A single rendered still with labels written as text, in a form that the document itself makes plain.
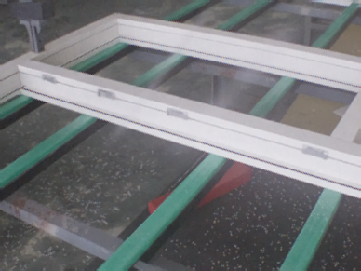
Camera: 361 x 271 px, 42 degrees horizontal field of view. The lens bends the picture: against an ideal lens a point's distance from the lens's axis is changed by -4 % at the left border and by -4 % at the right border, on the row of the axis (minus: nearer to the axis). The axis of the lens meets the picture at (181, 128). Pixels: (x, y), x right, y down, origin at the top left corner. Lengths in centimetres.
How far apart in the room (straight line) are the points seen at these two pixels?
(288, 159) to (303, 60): 44
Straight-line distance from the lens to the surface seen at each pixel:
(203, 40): 143
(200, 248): 117
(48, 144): 107
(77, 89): 118
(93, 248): 87
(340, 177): 92
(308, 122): 157
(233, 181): 132
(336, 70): 129
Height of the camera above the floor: 141
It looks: 30 degrees down
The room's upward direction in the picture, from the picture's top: 2 degrees counter-clockwise
